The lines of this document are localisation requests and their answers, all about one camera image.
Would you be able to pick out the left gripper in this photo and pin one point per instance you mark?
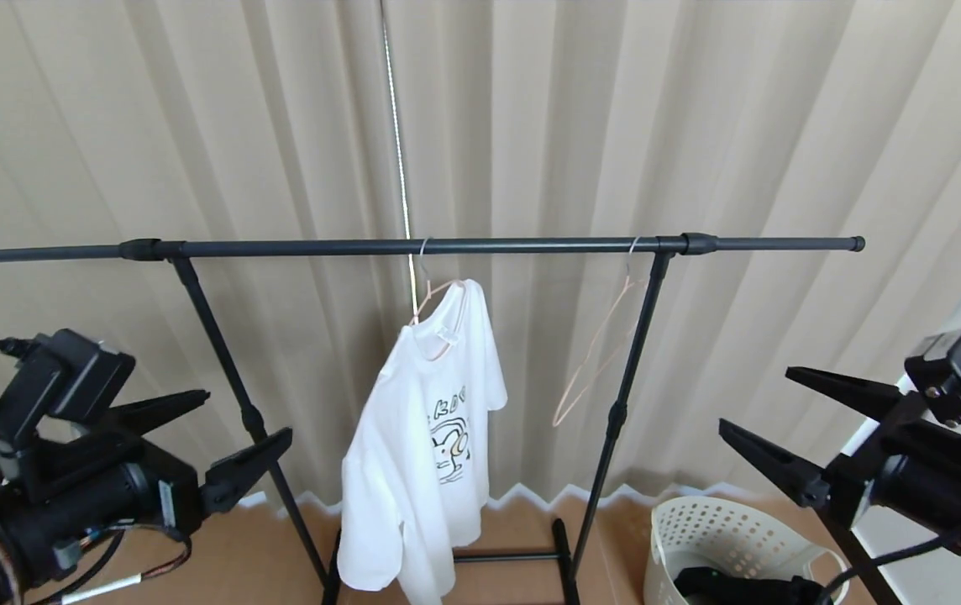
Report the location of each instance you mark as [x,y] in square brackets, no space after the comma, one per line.
[94,504]

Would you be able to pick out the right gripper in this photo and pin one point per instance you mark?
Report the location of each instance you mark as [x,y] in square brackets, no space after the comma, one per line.
[926,470]

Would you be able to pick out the black garment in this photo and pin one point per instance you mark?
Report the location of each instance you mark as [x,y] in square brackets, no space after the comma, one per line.
[749,588]

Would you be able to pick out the white printed T-shirt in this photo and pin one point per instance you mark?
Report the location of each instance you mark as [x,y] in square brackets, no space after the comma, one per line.
[396,454]

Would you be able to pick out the pink clothes hanger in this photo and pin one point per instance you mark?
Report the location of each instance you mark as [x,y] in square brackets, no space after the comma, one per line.
[633,245]
[423,252]

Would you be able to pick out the white laundry basket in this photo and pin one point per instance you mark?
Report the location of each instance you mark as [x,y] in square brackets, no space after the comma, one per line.
[724,525]

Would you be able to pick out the black clothes rack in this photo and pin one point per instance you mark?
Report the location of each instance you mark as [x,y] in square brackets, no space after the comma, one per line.
[321,248]

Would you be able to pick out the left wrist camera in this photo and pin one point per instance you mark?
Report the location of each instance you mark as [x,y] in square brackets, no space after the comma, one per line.
[77,370]

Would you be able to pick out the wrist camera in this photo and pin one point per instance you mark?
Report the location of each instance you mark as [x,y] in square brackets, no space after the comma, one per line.
[77,370]
[951,361]

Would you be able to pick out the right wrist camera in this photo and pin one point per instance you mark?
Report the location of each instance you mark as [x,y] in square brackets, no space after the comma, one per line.
[951,361]

